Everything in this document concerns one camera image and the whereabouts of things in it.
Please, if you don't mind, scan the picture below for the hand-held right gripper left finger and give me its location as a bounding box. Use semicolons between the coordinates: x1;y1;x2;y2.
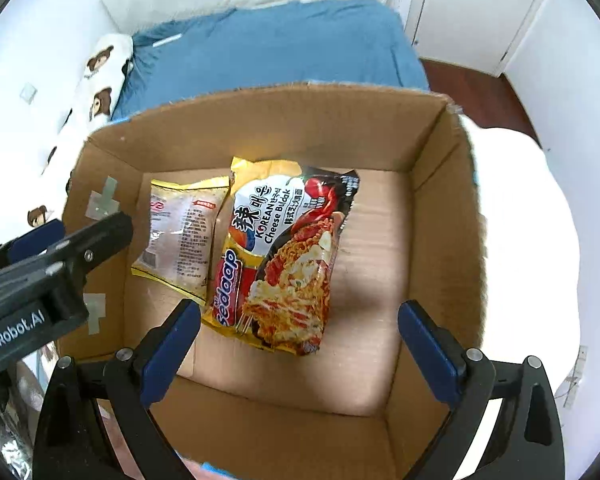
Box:
32;299;203;480

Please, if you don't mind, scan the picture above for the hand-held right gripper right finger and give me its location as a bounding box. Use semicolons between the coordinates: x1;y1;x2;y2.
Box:
397;300;567;480

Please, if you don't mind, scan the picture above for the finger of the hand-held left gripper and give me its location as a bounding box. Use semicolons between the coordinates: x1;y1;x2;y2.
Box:
10;211;135;291
0;219;67;281

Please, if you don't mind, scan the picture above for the small pale yellow snack packet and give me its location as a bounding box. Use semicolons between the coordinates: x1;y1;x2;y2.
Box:
131;175;233;307

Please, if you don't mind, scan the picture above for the brown cardboard box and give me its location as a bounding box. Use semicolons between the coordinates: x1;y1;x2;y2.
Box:
55;82;486;480

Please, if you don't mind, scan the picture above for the yellow black noodle packet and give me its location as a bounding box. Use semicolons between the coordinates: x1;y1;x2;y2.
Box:
202;156;361;357

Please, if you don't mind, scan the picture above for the silver foil packet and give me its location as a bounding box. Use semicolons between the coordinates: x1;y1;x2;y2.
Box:
0;360;46;466

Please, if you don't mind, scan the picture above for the white bear print pillow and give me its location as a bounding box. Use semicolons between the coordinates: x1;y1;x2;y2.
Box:
25;34;135;228

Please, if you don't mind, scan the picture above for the blue bed sheet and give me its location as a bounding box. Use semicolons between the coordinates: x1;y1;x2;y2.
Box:
111;0;431;122

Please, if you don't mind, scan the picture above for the white door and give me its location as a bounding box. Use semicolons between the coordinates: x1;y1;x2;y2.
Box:
410;0;556;76

